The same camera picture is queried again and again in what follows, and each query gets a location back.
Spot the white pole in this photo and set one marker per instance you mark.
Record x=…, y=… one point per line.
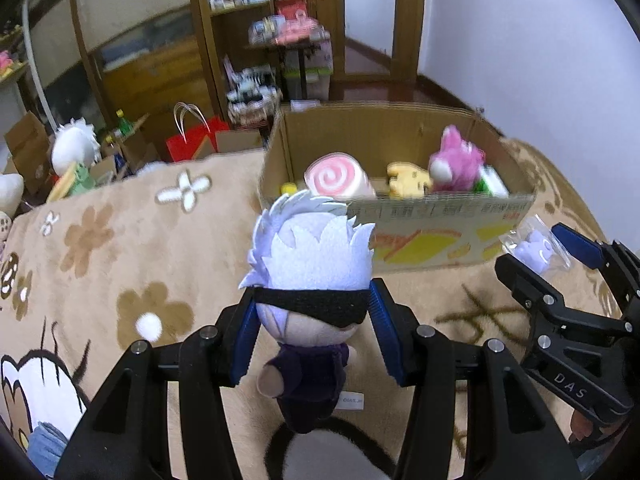
x=35, y=65

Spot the white-haired blindfolded plush doll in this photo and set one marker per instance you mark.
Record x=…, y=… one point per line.
x=310, y=270

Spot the wooden open shelf unit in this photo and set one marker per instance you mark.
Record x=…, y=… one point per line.
x=200, y=35

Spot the cardboard box with bottles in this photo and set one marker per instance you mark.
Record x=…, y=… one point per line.
x=135, y=150

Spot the blue denim cloth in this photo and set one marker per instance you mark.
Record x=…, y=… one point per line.
x=47, y=452

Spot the pink furry plush toy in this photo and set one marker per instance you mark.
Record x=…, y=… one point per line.
x=460, y=160

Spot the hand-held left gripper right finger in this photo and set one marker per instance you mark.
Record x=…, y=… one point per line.
x=386, y=332

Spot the white round plush toy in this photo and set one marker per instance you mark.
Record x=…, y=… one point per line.
x=10, y=192

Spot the small yellow toy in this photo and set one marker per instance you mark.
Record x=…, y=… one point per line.
x=288, y=189

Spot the clear plastic storage bin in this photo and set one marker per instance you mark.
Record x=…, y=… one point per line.
x=317, y=85

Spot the small open cardboard box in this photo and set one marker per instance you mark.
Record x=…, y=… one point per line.
x=102, y=172

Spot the pink swirl round plush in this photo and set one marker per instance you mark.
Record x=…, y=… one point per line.
x=330, y=177

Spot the large cardboard box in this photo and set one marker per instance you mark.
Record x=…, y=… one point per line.
x=375, y=130

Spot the pile of small clear boxes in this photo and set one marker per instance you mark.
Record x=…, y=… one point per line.
x=265, y=30

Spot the green glass bottle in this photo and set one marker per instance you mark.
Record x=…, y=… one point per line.
x=123, y=122

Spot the white spiky-haired plush toy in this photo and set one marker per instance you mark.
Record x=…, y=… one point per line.
x=72, y=147

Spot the wooden wardrobe with panels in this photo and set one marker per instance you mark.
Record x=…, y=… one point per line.
x=125, y=0

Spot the green frog toy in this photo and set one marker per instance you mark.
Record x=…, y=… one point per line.
x=80, y=182

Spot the lavender plush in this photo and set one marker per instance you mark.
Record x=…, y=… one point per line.
x=532, y=250

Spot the brown cardboard box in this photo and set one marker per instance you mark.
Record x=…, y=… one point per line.
x=25, y=140

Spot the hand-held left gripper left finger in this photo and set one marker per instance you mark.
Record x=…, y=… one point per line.
x=245, y=350

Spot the red paper bag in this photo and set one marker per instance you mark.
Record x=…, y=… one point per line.
x=180, y=147

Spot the person's right hand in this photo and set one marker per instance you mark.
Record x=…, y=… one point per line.
x=584, y=427

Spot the green and white soft pack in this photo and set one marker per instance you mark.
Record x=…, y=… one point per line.
x=492, y=182

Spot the pile of pink packets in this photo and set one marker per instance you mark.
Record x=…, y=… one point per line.
x=295, y=34

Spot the small wooden side table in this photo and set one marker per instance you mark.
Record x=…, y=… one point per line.
x=302, y=70

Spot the yellow plush toy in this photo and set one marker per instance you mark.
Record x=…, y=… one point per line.
x=405, y=180

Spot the pile of striped socks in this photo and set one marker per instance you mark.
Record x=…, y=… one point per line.
x=250, y=82

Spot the red gift box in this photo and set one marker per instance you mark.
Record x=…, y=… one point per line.
x=290, y=10

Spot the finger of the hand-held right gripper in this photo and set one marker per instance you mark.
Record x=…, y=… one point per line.
x=520, y=280
x=580, y=247

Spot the wicker basket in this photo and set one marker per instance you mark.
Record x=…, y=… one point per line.
x=250, y=115

